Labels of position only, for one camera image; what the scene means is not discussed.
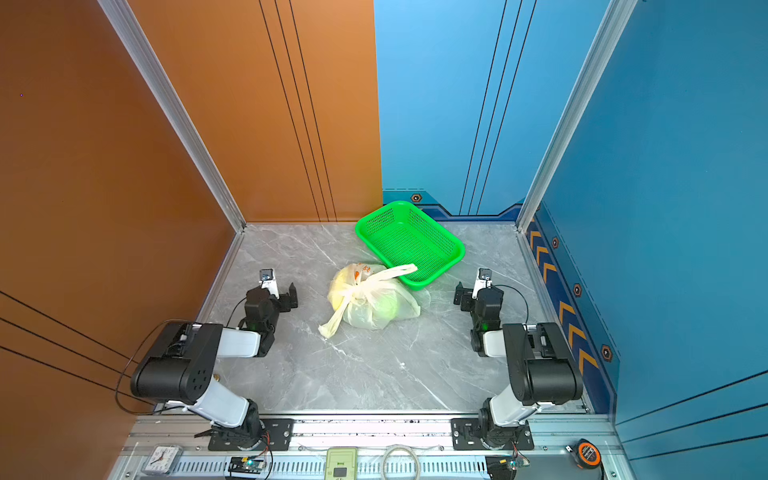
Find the green round fruit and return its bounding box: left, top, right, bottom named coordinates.
left=372, top=292, right=399, bottom=322

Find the small analog clock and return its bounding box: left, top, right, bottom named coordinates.
left=141, top=445, right=183, bottom=476

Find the white coiled cable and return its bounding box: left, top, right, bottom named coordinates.
left=380, top=443, right=422, bottom=480

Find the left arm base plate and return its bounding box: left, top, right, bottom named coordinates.
left=208, top=417, right=294, bottom=452

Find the aluminium front rail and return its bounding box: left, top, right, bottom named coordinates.
left=108, top=412, right=634, bottom=479

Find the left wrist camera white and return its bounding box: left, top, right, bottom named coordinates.
left=259, top=268, right=280, bottom=298

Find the green plastic basket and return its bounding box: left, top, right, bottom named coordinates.
left=355, top=201, right=466, bottom=290

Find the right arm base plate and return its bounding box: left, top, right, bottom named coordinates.
left=450, top=417, right=535, bottom=451

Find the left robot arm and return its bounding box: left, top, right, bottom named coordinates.
left=130, top=278, right=298, bottom=452

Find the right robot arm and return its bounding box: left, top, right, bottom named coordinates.
left=453, top=279, right=584, bottom=450

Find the right aluminium corner post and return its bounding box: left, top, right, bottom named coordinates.
left=516, top=0, right=638, bottom=234

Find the aluminium corner post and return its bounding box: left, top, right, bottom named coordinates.
left=516, top=0, right=638, bottom=234
left=98, top=0, right=247, bottom=234

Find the small circuit board right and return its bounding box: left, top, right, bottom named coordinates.
left=485, top=454, right=530, bottom=480

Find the pale green handheld device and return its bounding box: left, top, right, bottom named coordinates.
left=324, top=447, right=358, bottom=480

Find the orange black tape measure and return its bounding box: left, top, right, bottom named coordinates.
left=566, top=439, right=603, bottom=470

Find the green circuit board left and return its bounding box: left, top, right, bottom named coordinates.
left=226, top=456, right=267, bottom=479

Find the translucent yellowish plastic bag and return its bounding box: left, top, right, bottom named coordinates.
left=318, top=263, right=432, bottom=339

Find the left aluminium corner post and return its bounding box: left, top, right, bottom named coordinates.
left=98, top=0, right=247, bottom=234

